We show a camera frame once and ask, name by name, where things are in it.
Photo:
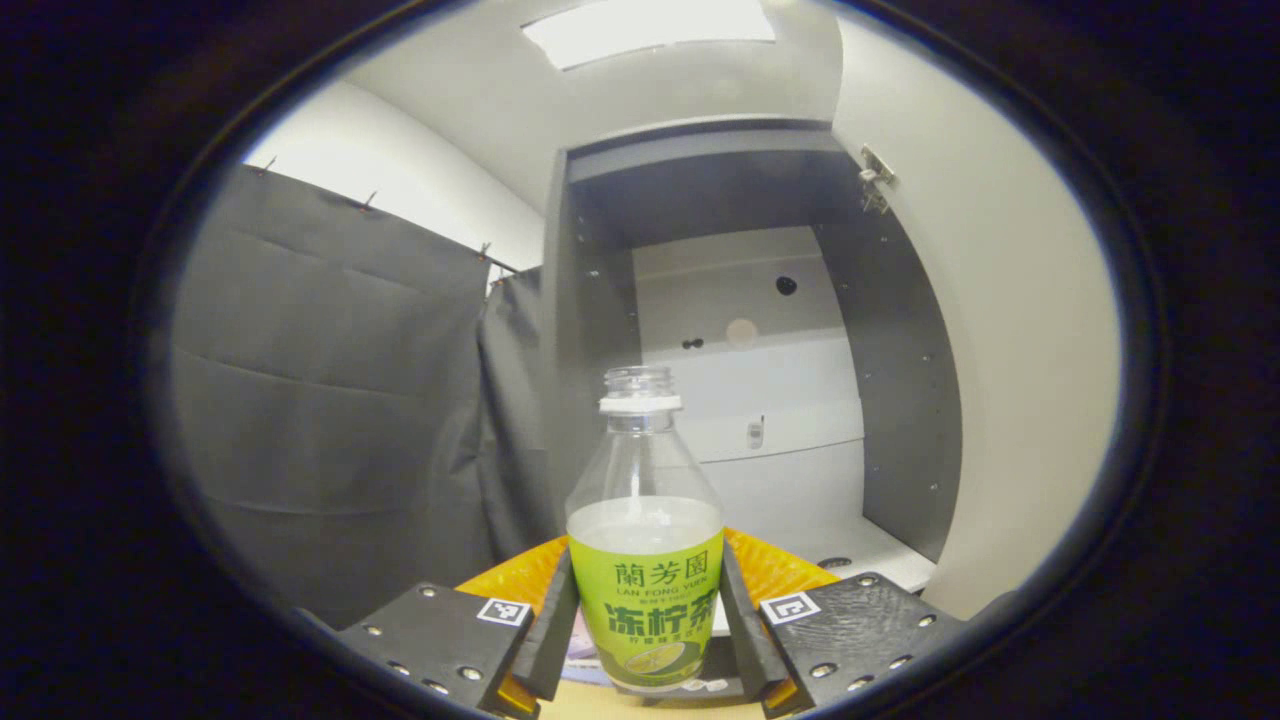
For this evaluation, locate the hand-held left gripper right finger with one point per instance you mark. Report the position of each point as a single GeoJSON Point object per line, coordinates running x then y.
{"type": "Point", "coordinates": [742, 630]}

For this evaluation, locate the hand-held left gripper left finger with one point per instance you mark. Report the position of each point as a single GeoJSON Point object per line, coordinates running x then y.
{"type": "Point", "coordinates": [560, 640]}

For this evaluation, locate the clear bottle with green label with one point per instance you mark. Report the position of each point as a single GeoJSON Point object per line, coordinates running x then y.
{"type": "Point", "coordinates": [645, 600]}

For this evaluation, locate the dark grey cabinet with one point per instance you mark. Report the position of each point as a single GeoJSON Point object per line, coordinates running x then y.
{"type": "Point", "coordinates": [900, 400]}

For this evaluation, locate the metal door hinge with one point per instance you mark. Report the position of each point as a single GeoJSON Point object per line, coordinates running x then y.
{"type": "Point", "coordinates": [875, 180]}

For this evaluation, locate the black backdrop cloth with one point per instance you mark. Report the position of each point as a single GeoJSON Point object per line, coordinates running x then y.
{"type": "Point", "coordinates": [330, 400]}

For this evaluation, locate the large ceiling light panel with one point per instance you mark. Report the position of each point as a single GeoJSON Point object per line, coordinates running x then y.
{"type": "Point", "coordinates": [650, 30]}

